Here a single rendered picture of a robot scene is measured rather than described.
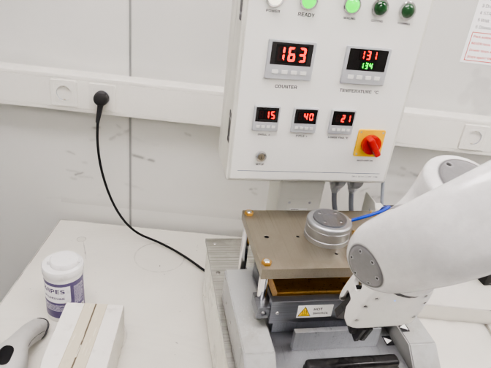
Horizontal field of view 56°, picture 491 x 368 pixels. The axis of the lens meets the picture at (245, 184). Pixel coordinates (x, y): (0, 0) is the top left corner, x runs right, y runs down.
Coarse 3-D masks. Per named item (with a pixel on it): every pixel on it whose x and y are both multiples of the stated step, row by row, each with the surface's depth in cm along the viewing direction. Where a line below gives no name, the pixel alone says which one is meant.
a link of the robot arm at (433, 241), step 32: (448, 192) 38; (480, 192) 37; (384, 224) 42; (416, 224) 39; (448, 224) 38; (480, 224) 37; (352, 256) 46; (384, 256) 42; (416, 256) 39; (448, 256) 38; (480, 256) 37; (384, 288) 45; (416, 288) 42
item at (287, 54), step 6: (276, 48) 77; (282, 48) 77; (288, 48) 77; (294, 48) 77; (300, 48) 78; (306, 48) 78; (276, 54) 77; (282, 54) 78; (288, 54) 78; (294, 54) 78; (300, 54) 78; (306, 54) 78; (276, 60) 78; (282, 60) 78; (288, 60) 78; (294, 60) 78; (300, 60) 79; (306, 60) 79
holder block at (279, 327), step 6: (258, 276) 88; (258, 282) 88; (270, 324) 79; (276, 324) 78; (282, 324) 78; (288, 324) 78; (294, 324) 79; (300, 324) 79; (306, 324) 79; (312, 324) 79; (318, 324) 80; (324, 324) 80; (330, 324) 80; (336, 324) 80; (342, 324) 81; (270, 330) 79; (276, 330) 78; (282, 330) 79; (288, 330) 79
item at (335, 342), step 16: (256, 288) 88; (272, 336) 78; (288, 336) 78; (304, 336) 74; (320, 336) 75; (336, 336) 76; (368, 336) 77; (288, 352) 75; (304, 352) 75; (320, 352) 76; (336, 352) 76; (352, 352) 77; (368, 352) 77; (384, 352) 77
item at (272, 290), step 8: (272, 280) 77; (280, 280) 77; (288, 280) 77; (296, 280) 78; (304, 280) 78; (312, 280) 78; (320, 280) 78; (328, 280) 79; (336, 280) 79; (344, 280) 79; (272, 288) 77; (280, 288) 75; (288, 288) 75; (296, 288) 76; (304, 288) 76; (312, 288) 76; (320, 288) 76; (328, 288) 77; (336, 288) 77
